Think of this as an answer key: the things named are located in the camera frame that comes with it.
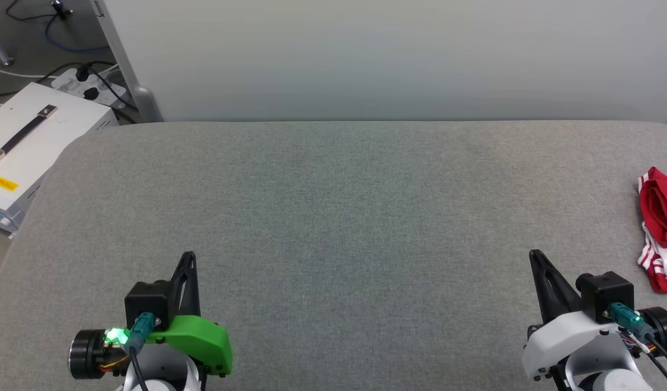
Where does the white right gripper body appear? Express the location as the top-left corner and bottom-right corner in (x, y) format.
(521, 305), (667, 382)

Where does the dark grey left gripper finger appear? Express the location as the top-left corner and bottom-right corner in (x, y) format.
(169, 251), (199, 318)

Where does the grey metal frame post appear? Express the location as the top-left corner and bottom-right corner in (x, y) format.
(92, 0), (165, 123)

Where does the black box handle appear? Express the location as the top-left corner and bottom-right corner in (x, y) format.
(0, 105), (59, 167)

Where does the white floor cable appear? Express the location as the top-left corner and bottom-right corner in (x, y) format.
(0, 65), (60, 80)

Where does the red and white shirt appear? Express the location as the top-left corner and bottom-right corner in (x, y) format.
(637, 166), (667, 294)

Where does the black power cable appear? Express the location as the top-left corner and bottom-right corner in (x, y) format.
(0, 60), (140, 125)

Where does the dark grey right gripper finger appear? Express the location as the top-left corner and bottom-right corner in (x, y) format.
(529, 249), (582, 323)

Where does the white power strip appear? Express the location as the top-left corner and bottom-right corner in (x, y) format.
(51, 65), (129, 110)

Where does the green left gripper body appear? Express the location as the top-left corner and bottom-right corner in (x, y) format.
(67, 315), (234, 380)

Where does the white equipment box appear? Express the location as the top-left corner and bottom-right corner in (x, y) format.
(0, 83), (120, 234)

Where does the blue floor cable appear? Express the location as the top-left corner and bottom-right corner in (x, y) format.
(45, 11), (112, 54)

